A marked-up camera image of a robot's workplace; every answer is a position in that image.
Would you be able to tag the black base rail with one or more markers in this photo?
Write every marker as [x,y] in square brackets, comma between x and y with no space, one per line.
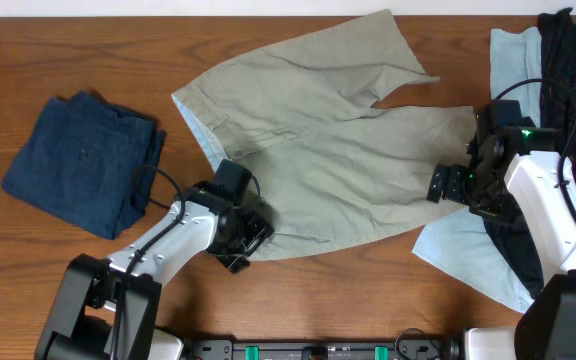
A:
[313,350]

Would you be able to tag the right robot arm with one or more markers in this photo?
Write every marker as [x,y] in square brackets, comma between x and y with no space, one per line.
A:
[515,171]

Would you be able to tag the folded navy blue shorts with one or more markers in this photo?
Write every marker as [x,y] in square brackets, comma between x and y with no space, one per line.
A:
[88,163]

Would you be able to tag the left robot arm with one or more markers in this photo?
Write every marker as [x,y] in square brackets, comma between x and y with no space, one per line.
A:
[107,308]

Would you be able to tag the khaki shorts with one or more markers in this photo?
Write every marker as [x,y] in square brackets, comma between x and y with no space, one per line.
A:
[335,170]

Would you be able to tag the black patterned garment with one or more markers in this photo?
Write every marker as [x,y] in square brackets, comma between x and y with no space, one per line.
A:
[575,90]

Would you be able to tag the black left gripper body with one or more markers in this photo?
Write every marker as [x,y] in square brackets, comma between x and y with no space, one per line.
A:
[246,235]

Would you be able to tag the light blue garment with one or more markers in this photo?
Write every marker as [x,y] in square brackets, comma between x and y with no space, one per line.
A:
[458,244]

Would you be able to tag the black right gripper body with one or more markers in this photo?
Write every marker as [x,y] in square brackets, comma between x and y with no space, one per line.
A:
[464,187]

